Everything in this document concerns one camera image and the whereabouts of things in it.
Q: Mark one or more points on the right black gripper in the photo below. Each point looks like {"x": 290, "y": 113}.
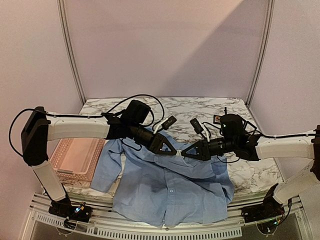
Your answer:
{"x": 203, "y": 149}

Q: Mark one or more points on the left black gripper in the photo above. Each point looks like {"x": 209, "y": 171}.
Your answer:
{"x": 157, "y": 143}

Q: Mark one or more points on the orange portrait round brooch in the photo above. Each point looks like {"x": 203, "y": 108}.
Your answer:
{"x": 217, "y": 119}

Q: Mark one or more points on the blue button-up shirt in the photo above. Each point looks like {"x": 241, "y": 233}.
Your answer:
{"x": 163, "y": 189}

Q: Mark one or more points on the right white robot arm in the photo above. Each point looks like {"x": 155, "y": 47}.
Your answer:
{"x": 255, "y": 146}

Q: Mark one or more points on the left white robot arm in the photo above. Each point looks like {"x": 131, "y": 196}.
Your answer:
{"x": 43, "y": 126}

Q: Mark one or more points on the pink plastic basket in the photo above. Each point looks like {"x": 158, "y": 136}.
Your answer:
{"x": 77, "y": 158}

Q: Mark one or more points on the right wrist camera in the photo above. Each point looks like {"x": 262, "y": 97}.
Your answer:
{"x": 200, "y": 129}

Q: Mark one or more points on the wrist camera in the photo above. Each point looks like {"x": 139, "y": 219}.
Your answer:
{"x": 200, "y": 129}
{"x": 164, "y": 124}

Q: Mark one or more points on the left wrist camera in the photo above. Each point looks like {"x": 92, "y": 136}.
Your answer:
{"x": 164, "y": 124}

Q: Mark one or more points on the upright black frame box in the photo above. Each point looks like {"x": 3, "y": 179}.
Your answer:
{"x": 225, "y": 112}

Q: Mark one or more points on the open black frame box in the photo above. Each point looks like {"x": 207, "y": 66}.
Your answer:
{"x": 248, "y": 127}

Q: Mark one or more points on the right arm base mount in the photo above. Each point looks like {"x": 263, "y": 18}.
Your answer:
{"x": 271, "y": 212}

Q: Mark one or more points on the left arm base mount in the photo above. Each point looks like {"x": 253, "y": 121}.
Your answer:
{"x": 71, "y": 213}

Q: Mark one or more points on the right aluminium corner post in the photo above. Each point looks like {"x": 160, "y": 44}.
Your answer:
{"x": 262, "y": 51}

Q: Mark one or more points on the aluminium corner post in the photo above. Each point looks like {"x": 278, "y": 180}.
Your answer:
{"x": 262, "y": 51}
{"x": 61, "y": 6}

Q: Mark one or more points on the left aluminium corner post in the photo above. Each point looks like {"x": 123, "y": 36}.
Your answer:
{"x": 61, "y": 6}

